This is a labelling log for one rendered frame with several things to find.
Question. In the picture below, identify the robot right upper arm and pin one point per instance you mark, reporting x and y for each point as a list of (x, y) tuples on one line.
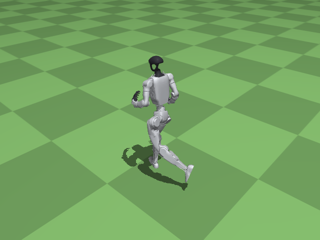
[(172, 85)]

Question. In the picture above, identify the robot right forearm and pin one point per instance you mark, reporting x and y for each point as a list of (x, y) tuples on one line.
[(172, 100)]

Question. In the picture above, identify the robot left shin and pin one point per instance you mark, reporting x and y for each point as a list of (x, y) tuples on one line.
[(172, 158)]

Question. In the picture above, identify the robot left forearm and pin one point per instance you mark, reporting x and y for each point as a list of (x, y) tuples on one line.
[(138, 104)]

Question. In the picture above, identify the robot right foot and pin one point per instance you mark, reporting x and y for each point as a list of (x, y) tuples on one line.
[(155, 165)]

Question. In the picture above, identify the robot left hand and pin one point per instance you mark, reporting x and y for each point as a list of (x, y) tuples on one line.
[(135, 96)]

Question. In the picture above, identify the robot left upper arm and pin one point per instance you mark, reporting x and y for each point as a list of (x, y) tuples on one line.
[(147, 84)]

